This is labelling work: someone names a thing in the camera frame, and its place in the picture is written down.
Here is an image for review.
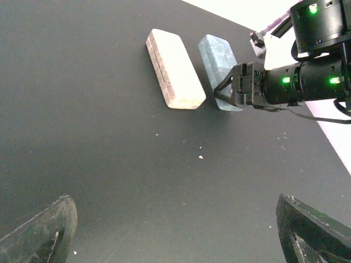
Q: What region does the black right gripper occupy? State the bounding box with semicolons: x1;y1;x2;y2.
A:
214;59;350;108

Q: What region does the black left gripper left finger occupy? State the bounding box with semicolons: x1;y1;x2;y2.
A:
1;195;78;262

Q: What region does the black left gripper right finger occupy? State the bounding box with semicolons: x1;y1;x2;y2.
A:
276;193;350;262

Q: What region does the blue-grey glasses case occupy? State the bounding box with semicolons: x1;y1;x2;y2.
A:
197;34;244;112

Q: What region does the beige glasses case green lining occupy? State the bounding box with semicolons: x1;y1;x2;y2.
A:
146;28;206;110

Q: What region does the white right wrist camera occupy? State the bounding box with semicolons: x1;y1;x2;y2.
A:
250;29;297;70

